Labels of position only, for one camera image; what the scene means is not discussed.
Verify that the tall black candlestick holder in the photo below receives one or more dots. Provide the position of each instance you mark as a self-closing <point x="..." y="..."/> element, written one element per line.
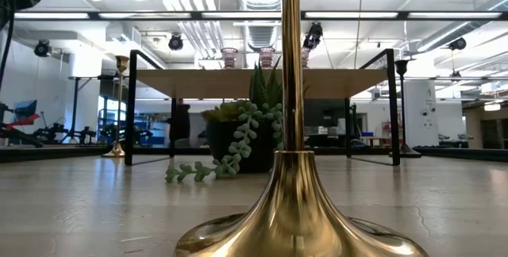
<point x="406" y="152"/>

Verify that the black aluminium rig frame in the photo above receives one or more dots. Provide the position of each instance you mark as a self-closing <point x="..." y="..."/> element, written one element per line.
<point x="198" y="15"/>

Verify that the wide-base brass candlestick holder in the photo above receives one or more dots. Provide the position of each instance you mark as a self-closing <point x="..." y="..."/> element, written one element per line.
<point x="293" y="209"/>

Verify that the potted green succulent plant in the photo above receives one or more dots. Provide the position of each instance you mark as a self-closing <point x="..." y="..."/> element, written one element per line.
<point x="238" y="146"/>

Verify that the lit ceiling light panel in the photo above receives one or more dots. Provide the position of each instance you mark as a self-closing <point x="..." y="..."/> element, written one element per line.
<point x="492" y="107"/>

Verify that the blue storage rack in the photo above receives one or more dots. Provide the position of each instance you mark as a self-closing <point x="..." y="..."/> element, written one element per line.
<point x="152" y="132"/>

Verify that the slim tall brass candlestick holder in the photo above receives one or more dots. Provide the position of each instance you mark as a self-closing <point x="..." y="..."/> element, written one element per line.
<point x="121" y="63"/>

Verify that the black ceiling spotlight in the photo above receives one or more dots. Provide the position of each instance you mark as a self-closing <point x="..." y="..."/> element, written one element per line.
<point x="457" y="43"/>
<point x="175" y="42"/>
<point x="42" y="48"/>
<point x="313" y="35"/>

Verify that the wooden shelf riser black legs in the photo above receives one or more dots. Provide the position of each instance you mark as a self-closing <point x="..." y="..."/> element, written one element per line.
<point x="198" y="82"/>

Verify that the black background robot arm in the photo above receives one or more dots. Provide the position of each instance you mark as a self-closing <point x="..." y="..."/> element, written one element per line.
<point x="59" y="132"/>

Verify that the grey ceiling air vent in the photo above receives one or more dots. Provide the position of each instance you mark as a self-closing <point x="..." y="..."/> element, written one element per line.
<point x="260" y="37"/>

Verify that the white room pillar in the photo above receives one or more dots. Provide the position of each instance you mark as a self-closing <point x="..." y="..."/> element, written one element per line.
<point x="422" y="122"/>

